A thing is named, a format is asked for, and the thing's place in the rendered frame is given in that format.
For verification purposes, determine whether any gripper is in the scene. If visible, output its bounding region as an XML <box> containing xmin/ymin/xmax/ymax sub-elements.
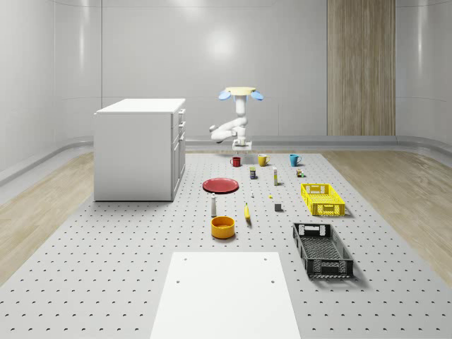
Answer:
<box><xmin>231</xmin><ymin>139</ymin><xmax>253</xmax><ymax>155</ymax></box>

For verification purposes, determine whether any red plate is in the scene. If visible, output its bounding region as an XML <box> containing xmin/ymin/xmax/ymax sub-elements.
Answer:
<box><xmin>202</xmin><ymin>177</ymin><xmax>240</xmax><ymax>194</ymax></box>

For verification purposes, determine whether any yellow bowl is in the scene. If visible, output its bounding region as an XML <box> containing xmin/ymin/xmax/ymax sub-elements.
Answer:
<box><xmin>210</xmin><ymin>216</ymin><xmax>236</xmax><ymax>242</ymax></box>

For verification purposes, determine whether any yellow basket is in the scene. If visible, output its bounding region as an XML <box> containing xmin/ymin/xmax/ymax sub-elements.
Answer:
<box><xmin>300</xmin><ymin>183</ymin><xmax>347</xmax><ymax>217</ymax></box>

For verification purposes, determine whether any white cabinet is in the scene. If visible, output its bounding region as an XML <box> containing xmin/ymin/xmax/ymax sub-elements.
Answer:
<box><xmin>93</xmin><ymin>97</ymin><xmax>187</xmax><ymax>203</ymax></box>

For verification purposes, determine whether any dark grey basket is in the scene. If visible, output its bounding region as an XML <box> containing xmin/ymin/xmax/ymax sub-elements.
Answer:
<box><xmin>292</xmin><ymin>222</ymin><xmax>355</xmax><ymax>280</ymax></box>

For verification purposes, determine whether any white board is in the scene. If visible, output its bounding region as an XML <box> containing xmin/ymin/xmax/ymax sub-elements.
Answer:
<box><xmin>150</xmin><ymin>251</ymin><xmax>302</xmax><ymax>339</ymax></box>

